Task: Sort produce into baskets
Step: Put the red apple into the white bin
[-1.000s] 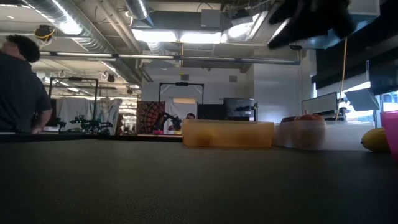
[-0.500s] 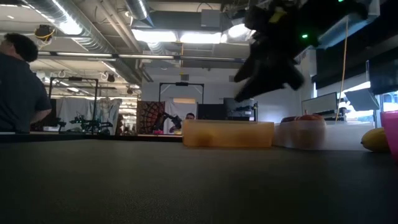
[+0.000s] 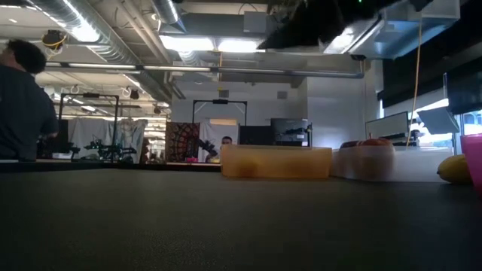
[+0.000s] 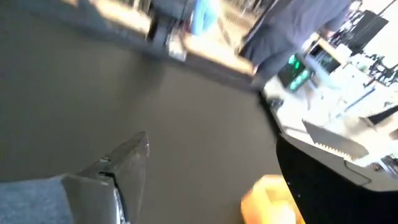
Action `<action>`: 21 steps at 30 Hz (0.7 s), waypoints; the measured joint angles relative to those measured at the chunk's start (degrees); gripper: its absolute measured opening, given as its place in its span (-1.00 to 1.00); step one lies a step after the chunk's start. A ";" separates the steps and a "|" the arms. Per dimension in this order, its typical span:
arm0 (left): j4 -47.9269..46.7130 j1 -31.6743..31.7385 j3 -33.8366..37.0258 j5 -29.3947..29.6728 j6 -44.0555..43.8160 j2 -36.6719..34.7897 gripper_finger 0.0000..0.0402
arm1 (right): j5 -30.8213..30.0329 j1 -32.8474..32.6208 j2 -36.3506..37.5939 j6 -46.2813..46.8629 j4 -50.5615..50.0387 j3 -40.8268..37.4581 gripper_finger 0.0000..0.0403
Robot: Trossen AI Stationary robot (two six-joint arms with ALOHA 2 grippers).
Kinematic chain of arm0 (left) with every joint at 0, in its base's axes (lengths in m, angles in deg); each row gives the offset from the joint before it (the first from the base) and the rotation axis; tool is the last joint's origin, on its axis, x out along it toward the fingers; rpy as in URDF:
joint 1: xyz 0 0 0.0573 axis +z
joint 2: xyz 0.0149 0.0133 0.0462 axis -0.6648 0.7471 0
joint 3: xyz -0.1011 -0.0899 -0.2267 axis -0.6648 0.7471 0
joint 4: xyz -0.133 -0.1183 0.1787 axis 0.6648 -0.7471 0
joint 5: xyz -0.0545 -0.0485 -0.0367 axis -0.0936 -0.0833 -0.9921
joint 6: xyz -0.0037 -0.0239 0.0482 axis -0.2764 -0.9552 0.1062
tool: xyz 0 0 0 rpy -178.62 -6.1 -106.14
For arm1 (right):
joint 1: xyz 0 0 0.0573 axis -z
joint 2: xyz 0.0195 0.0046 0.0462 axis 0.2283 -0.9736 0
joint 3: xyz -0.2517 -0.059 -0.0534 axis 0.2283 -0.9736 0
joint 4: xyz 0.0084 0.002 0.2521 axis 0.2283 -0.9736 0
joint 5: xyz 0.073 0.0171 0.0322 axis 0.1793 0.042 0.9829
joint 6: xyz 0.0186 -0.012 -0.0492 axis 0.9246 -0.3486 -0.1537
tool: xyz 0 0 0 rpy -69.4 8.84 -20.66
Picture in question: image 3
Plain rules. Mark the gray wall vent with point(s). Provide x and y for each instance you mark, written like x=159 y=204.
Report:
x=282 y=95
x=223 y=93

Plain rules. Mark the patterned tapestry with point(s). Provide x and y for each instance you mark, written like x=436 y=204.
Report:
x=182 y=139

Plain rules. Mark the white sheet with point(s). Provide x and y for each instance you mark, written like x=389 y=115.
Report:
x=211 y=130
x=86 y=131

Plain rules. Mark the black frame stand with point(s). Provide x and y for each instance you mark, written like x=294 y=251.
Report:
x=91 y=95
x=220 y=101

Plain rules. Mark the orange plastic basket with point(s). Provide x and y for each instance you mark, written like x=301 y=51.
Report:
x=286 y=162

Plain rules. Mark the black monitor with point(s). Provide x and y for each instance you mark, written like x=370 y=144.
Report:
x=290 y=126

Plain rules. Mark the gray ceiling box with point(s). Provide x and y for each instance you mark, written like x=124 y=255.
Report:
x=255 y=22

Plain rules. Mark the gray backed monitor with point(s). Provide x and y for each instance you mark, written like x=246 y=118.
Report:
x=386 y=130

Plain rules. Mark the dark wall screen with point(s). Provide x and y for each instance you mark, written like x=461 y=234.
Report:
x=465 y=96

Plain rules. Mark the small black robot arm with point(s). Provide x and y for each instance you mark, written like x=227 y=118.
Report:
x=207 y=147
x=101 y=148

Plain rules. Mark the person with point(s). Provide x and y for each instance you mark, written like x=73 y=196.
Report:
x=22 y=113
x=226 y=140

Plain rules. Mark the white plastic basket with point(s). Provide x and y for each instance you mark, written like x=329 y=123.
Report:
x=418 y=163

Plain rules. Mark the smooth silver air duct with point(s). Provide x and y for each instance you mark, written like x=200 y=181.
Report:
x=169 y=11

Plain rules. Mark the ceiling light panel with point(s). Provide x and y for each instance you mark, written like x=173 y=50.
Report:
x=188 y=43
x=243 y=46

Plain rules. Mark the tilted gray panel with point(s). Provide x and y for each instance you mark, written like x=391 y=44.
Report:
x=438 y=120

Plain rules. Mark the pink plastic basket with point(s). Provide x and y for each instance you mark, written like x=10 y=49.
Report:
x=472 y=165

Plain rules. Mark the long gray ceiling pipe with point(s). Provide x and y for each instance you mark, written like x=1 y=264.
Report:
x=244 y=70

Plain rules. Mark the corrugated silver air duct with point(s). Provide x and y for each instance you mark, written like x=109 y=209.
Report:
x=113 y=52

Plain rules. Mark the black screen panel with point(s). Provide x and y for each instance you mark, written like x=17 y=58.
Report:
x=256 y=133

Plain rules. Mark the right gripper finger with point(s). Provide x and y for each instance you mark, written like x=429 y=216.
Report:
x=286 y=39

